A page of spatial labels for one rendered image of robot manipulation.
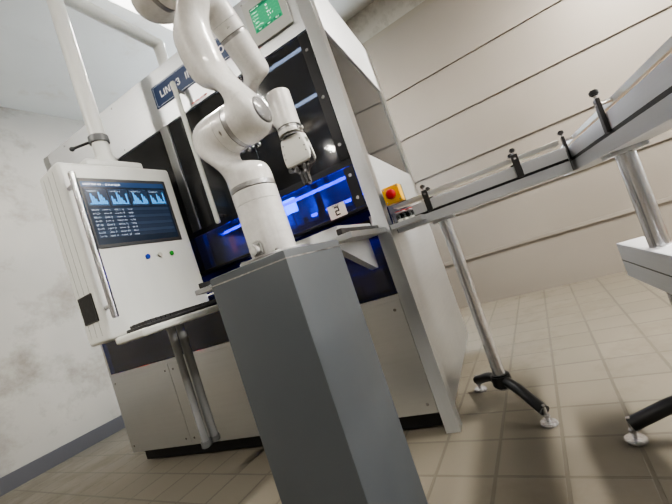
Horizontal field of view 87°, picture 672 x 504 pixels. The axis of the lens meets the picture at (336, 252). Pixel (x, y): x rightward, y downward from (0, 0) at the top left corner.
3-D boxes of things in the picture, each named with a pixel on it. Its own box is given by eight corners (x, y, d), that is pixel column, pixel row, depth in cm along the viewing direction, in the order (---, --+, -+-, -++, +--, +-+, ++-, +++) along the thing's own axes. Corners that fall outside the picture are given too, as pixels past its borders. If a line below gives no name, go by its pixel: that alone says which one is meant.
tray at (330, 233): (319, 251, 157) (317, 243, 157) (372, 231, 146) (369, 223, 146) (277, 260, 126) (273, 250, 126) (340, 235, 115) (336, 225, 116)
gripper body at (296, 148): (308, 129, 123) (319, 160, 123) (285, 142, 127) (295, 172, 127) (297, 124, 116) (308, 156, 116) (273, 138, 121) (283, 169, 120)
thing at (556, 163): (397, 233, 155) (385, 199, 156) (405, 232, 169) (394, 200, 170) (575, 169, 127) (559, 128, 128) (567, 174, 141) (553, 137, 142)
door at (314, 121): (272, 195, 170) (233, 81, 172) (351, 157, 152) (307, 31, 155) (271, 195, 169) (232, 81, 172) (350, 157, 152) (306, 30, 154)
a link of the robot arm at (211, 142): (256, 180, 86) (225, 89, 87) (204, 208, 94) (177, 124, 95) (284, 183, 96) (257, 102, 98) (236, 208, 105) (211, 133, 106)
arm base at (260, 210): (281, 251, 80) (255, 174, 81) (225, 274, 89) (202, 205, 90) (324, 242, 97) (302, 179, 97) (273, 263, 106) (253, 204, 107)
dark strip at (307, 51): (356, 208, 153) (297, 37, 156) (366, 204, 151) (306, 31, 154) (355, 208, 151) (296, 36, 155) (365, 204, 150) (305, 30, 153)
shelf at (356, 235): (266, 276, 183) (265, 272, 183) (392, 230, 155) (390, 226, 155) (195, 295, 139) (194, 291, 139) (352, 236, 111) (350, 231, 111)
